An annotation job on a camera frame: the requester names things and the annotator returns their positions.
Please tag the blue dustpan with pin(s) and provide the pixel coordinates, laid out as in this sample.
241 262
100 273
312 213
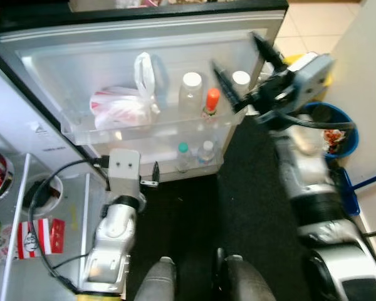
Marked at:
349 194

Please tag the white plastic bag red print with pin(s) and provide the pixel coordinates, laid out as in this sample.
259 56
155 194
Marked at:
119 106

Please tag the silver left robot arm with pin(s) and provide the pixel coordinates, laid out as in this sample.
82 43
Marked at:
113 238

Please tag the grey left robot leg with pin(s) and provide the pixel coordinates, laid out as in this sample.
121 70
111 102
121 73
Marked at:
155 282

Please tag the small bottle white cap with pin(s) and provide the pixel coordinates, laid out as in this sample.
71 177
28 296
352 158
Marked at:
205 153

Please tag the white fridge cabinet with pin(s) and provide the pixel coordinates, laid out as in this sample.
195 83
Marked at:
12 125

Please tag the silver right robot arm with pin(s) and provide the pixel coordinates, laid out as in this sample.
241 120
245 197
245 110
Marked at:
319 200

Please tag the grey robot leg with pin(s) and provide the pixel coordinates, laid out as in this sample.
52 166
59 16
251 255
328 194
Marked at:
247 282
155 282

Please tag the small bottle orange cap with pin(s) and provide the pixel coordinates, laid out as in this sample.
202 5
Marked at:
211 100

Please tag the grey right robot leg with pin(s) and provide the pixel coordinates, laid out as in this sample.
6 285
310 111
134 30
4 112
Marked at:
247 282

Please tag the small bottle teal cap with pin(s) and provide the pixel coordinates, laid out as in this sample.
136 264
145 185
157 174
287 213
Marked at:
183 157

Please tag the red white striped box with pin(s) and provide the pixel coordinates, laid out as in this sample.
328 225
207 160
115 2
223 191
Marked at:
41 237

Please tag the blue bucket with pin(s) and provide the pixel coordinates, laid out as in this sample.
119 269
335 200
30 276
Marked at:
348 135

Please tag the crumpled trash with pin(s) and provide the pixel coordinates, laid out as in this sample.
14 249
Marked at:
333 139

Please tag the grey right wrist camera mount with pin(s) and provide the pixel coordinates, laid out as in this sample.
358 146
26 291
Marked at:
313 78

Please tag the clear jar white lid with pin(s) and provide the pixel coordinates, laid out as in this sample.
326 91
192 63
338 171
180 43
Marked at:
190 94
240 78

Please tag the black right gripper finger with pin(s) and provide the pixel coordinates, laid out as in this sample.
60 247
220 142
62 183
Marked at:
230 88
269 53

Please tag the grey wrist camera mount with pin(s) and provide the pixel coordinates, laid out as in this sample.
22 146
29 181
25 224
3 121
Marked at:
313 78
124 172

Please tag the black floor mat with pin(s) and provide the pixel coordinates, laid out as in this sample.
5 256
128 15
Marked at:
194 219

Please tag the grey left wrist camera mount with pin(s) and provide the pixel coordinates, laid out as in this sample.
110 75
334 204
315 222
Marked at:
124 172

